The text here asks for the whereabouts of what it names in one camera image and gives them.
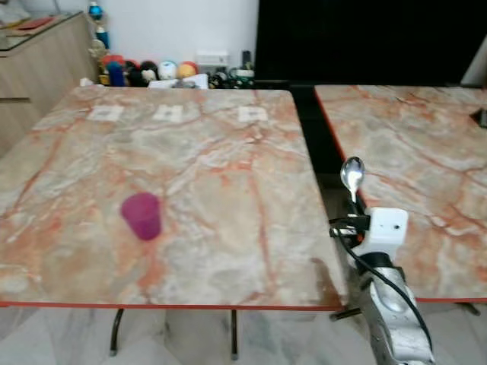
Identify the metal spoon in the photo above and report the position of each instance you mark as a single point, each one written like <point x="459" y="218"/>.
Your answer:
<point x="352" y="175"/>

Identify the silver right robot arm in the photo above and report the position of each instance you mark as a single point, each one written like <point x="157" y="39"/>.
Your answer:
<point x="394" y="315"/>

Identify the white paper label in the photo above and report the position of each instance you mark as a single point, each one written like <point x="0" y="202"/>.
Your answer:
<point x="106" y="112"/>
<point x="253" y="114"/>
<point x="168" y="113"/>

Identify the straight black table leg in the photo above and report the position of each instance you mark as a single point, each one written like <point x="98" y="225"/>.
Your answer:
<point x="233" y="334"/>

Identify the white power strip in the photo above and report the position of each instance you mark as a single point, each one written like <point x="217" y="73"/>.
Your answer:
<point x="211" y="59"/>

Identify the purple plastic cup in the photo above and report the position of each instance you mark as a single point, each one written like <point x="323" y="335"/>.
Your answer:
<point x="141" y="216"/>

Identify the orange round toy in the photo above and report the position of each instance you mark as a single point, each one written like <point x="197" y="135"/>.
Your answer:
<point x="186" y="70"/>

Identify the white round toy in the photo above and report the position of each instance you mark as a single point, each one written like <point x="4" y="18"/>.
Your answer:
<point x="167" y="70"/>

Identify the black toy figure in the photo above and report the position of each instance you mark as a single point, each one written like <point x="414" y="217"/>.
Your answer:
<point x="141" y="73"/>

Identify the curved black table leg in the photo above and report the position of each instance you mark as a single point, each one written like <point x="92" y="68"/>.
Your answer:
<point x="116" y="331"/>

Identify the red and blue toy figure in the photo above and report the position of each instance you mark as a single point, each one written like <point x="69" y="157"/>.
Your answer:
<point x="114" y="71"/>

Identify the blue bottle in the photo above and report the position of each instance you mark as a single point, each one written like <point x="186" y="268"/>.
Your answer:
<point x="103" y="37"/>

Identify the blue round ornament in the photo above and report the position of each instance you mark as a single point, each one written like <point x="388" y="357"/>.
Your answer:
<point x="95" y="10"/>

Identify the wooden cabinet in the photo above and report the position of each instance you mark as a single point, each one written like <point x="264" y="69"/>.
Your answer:
<point x="42" y="72"/>

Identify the red flat item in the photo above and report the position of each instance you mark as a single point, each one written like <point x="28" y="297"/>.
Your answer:
<point x="34" y="23"/>

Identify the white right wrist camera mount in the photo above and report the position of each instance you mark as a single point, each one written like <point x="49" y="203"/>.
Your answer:
<point x="385" y="228"/>

